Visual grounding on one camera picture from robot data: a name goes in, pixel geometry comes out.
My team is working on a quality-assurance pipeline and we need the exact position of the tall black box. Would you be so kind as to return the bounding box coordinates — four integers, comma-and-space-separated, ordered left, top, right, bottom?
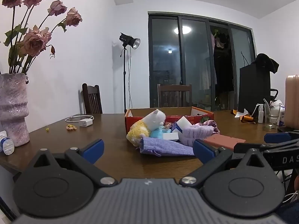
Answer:
238, 63, 272, 117

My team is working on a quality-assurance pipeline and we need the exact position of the bunch of dried pink roses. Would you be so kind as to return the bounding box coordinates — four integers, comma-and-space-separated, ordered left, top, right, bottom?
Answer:
1, 0, 83, 74

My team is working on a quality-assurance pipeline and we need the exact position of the red cardboard box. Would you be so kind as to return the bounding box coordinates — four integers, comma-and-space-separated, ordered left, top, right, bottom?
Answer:
124, 107, 215, 136

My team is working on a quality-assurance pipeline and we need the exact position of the white charger cable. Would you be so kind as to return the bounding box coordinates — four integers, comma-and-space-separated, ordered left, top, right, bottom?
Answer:
65, 114, 94, 123

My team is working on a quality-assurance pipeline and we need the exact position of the white tissue pack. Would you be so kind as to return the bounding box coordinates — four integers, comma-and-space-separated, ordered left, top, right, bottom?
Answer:
276, 99, 287, 127

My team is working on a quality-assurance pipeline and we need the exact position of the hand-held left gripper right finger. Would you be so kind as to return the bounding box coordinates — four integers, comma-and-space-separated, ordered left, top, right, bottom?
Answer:
180, 139, 269, 188

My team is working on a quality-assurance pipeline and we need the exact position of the speckled lilac ceramic vase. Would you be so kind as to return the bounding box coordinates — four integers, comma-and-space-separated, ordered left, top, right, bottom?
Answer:
0, 73, 30, 147

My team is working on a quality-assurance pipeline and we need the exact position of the purple microfibre towel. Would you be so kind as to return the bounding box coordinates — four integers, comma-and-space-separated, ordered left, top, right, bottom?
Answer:
140, 137, 196, 157

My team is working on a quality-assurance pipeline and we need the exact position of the blue and white packet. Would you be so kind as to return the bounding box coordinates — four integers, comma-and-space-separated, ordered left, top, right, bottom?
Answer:
170, 123, 183, 134

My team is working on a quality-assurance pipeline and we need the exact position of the blue furry plush toy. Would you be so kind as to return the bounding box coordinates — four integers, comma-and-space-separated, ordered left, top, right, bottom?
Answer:
149, 126, 169, 139

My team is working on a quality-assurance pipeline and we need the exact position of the pink and beige sponge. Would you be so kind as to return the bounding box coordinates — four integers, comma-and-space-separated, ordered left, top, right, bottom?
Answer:
203, 135, 246, 151

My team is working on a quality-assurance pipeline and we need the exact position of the white and blue tube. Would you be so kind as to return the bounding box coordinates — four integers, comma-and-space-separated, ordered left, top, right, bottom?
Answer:
0, 131, 15, 155

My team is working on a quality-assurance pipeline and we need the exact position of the large white sponge block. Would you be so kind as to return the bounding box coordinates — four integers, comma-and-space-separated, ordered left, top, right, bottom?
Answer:
176, 116, 195, 133

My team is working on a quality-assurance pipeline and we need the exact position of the beige padded chair back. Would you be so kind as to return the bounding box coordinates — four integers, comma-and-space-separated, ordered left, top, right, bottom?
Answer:
284, 75, 299, 128

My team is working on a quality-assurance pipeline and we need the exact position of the dark wooden chair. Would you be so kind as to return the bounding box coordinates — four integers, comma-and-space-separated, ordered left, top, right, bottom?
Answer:
82, 83, 103, 114
157, 83, 192, 108

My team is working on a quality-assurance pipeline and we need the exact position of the black office chair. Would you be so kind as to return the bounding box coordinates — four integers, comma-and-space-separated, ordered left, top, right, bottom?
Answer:
270, 88, 280, 103

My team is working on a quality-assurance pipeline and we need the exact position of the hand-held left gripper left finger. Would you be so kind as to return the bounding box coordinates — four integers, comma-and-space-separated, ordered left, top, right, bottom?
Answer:
27, 139, 118, 187

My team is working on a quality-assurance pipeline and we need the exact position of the clear glass cup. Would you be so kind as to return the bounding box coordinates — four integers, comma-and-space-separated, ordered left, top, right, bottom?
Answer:
263, 98, 281, 131

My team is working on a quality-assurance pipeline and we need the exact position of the white spray bottle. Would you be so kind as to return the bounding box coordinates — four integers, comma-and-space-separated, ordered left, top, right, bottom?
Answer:
256, 104, 265, 124

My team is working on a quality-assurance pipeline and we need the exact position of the white wedge sponge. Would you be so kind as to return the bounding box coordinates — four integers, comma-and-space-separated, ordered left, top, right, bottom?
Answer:
163, 132, 180, 142

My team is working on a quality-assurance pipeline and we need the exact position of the white and yellow plush toy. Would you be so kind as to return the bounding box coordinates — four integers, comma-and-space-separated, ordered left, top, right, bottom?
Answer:
126, 108, 167, 147

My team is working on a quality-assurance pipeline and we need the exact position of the dark framed sliding glass door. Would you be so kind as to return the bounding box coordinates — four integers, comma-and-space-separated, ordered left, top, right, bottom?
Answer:
148, 11, 256, 112

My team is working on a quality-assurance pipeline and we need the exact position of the purple satin cloth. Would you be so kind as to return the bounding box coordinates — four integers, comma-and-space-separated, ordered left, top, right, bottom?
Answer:
200, 120, 220, 134

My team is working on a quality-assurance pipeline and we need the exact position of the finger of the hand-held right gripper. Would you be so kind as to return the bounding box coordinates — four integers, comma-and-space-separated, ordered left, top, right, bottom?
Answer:
264, 131, 299, 144
234, 142, 271, 154

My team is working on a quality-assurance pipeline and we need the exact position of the black garment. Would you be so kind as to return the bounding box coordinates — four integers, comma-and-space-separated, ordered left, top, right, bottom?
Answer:
252, 53, 280, 74

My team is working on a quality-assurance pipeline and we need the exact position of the flat black base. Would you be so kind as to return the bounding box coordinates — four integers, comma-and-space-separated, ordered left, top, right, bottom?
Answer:
278, 126, 299, 133

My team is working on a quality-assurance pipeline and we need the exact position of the studio light on stand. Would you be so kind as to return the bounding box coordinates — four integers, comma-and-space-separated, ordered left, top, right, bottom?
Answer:
119, 32, 141, 114

